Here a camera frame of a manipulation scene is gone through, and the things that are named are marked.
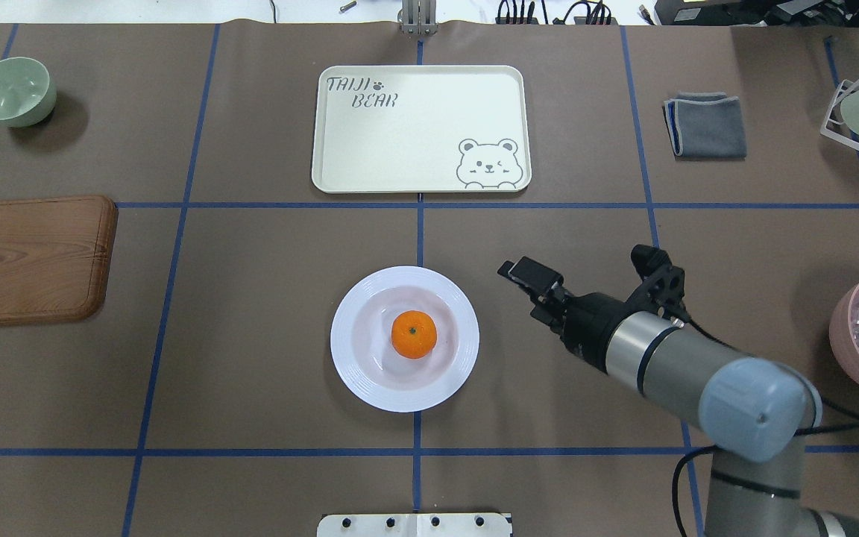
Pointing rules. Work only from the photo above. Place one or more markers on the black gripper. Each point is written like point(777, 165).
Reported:
point(588, 322)

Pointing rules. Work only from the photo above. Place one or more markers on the orange fruit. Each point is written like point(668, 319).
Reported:
point(413, 334)

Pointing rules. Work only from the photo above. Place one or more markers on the white round plate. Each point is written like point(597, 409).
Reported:
point(360, 339)

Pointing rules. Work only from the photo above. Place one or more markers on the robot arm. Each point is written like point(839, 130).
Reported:
point(757, 413)

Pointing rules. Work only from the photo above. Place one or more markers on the cream bear serving tray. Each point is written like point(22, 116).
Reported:
point(421, 129)

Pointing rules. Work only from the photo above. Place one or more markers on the grey folded cloth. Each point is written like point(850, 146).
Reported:
point(706, 126)

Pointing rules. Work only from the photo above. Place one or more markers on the wooden cutting board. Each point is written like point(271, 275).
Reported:
point(54, 258)

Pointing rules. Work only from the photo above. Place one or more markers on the green ceramic bowl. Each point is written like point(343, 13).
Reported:
point(28, 94)

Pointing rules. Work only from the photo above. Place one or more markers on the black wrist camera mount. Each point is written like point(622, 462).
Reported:
point(662, 285)

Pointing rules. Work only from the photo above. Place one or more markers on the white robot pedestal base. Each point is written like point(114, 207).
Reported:
point(417, 524)

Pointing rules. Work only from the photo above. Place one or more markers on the aluminium frame post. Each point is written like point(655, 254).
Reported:
point(418, 17)

